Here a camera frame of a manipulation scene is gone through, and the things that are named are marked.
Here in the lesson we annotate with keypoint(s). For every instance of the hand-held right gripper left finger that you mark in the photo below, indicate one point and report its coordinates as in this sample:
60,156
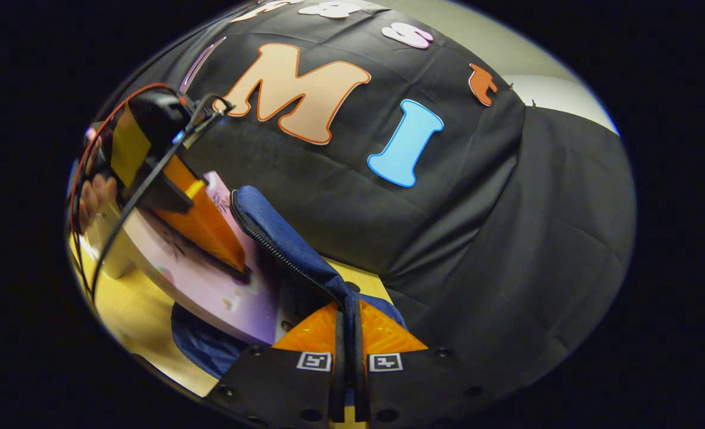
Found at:
337,369

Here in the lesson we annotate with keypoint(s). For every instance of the black backdrop cloth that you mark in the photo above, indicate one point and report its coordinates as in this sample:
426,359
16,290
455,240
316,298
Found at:
477,238

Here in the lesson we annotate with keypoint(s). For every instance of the blue schoolbag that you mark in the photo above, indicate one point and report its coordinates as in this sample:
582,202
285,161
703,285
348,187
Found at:
280,232

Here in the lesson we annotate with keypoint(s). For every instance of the pink book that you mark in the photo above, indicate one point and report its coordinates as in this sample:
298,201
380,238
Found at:
209,280

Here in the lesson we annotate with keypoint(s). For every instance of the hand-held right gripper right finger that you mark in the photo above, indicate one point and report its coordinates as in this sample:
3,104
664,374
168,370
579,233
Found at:
359,369

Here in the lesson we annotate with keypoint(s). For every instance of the white bookshelf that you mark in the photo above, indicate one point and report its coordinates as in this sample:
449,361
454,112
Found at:
114,262

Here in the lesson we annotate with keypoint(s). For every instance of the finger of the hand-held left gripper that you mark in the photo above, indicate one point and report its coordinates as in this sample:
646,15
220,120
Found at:
206,226

